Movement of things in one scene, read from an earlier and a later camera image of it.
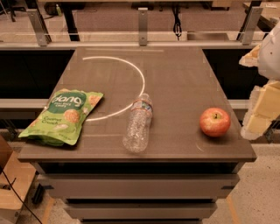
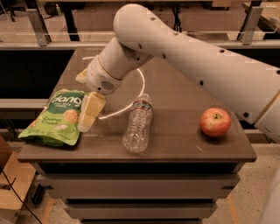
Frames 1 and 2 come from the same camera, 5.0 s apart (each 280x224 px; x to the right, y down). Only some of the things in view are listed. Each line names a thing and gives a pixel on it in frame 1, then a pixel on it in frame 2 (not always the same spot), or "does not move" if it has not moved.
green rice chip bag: (63, 117) does not move
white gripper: (270, 59) → (99, 76)
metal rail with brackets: (41, 40) does not move
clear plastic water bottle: (136, 133) does not move
